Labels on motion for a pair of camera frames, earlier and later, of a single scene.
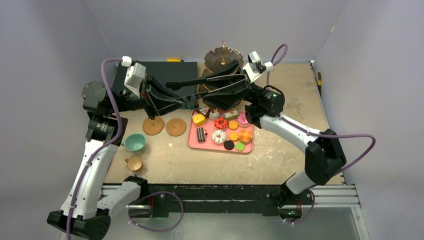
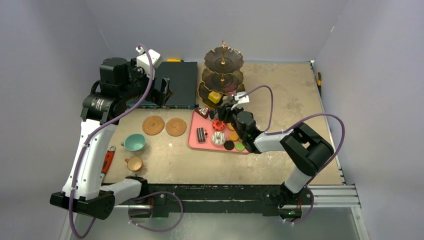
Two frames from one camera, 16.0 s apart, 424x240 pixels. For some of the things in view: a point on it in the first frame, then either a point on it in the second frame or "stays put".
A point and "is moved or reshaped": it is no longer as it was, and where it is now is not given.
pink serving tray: [225, 130] stays put
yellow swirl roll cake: [198, 119] is moved or reshaped
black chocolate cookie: [229, 145] stays put
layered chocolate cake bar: [201, 134] stays put
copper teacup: [134, 163] stays put
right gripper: [245, 85] → [224, 111]
